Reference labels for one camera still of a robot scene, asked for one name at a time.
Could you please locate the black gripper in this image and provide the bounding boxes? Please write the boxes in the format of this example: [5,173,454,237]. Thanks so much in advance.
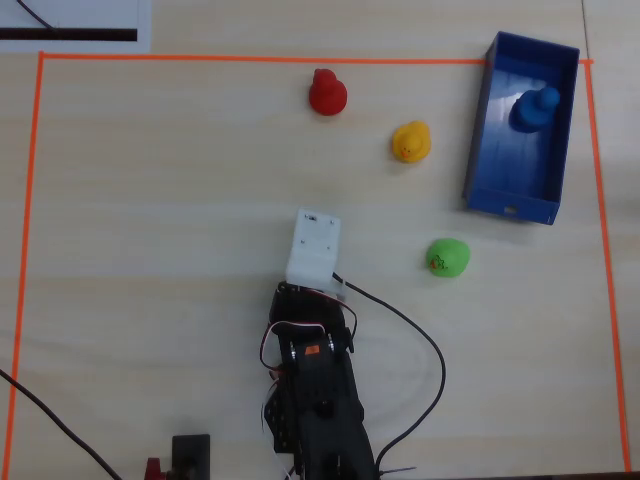
[271,280,357,354]

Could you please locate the blue rubber duck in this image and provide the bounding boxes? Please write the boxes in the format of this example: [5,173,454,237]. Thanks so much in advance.
[508,85,561,134]

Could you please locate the green rubber duck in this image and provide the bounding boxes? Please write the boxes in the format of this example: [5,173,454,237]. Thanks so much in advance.
[425,237,471,279]

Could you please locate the yellow rubber duck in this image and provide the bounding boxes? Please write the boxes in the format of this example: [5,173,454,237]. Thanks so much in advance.
[391,120,432,165]

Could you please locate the red rubber duck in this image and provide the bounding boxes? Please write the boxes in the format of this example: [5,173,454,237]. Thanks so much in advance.
[308,68,348,117]

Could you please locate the blue rectangular box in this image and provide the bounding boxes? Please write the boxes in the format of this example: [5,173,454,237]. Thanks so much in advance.
[460,30,581,227]

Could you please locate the black clamp stand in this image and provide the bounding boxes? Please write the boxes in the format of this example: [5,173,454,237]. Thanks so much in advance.
[171,433,212,480]

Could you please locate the orange tape strip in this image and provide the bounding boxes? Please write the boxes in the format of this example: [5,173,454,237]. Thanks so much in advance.
[38,51,595,66]
[4,52,46,480]
[583,58,633,475]

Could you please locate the white paper with black bar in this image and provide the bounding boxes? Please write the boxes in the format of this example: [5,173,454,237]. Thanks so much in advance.
[0,0,152,54]

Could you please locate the red white servo wires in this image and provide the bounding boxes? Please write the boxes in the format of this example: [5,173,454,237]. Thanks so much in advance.
[258,298,359,480]

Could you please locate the black camera cable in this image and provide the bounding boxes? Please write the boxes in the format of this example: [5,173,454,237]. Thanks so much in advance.
[329,269,447,480]

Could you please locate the thin black cable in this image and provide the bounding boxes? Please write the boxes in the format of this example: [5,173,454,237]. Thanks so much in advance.
[16,0,56,32]
[0,368,124,480]

